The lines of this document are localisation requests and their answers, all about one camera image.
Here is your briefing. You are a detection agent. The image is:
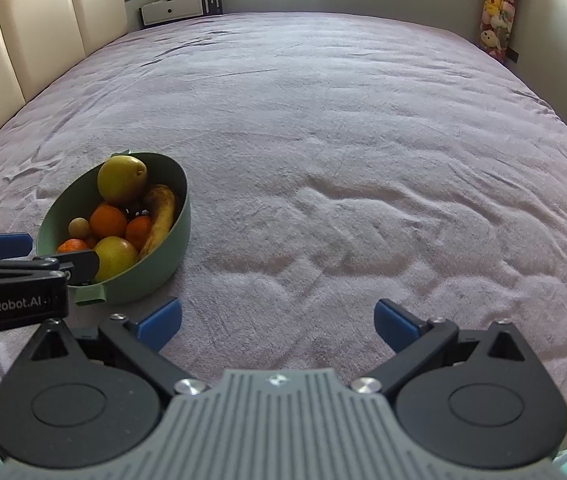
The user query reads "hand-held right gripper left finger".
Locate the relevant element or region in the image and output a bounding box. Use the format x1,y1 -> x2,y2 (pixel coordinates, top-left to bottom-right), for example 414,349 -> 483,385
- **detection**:
28,297 -> 211,398

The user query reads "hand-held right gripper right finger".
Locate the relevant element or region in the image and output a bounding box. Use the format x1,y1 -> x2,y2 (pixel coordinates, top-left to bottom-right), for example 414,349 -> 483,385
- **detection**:
351,298 -> 533,398

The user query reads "green apple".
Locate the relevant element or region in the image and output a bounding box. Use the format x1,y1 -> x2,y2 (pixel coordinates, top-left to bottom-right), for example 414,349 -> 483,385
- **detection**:
92,236 -> 139,283

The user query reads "green colander bowl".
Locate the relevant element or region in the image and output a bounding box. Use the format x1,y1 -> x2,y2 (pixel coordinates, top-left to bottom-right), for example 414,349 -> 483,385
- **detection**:
36,150 -> 192,307

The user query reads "overripe brown banana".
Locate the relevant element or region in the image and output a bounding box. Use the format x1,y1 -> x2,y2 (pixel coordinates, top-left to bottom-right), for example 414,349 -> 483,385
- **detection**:
136,184 -> 178,262

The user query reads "large yellow apple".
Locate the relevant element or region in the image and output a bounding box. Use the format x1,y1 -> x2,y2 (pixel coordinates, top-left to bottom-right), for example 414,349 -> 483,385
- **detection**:
96,156 -> 149,206

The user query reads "purple bed blanket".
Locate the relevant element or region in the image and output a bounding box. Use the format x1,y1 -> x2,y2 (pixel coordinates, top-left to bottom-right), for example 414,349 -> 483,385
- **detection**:
0,10 -> 567,436

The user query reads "beige padded headboard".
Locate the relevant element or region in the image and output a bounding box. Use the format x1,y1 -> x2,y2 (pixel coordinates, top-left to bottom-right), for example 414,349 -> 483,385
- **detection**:
0,0 -> 129,171

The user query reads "white bedside box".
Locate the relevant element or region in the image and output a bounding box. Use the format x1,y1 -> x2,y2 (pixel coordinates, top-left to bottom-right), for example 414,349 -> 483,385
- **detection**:
140,0 -> 206,26

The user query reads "hanging bag of plush toys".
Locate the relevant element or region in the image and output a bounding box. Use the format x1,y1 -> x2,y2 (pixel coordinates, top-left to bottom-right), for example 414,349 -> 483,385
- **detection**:
478,0 -> 521,56

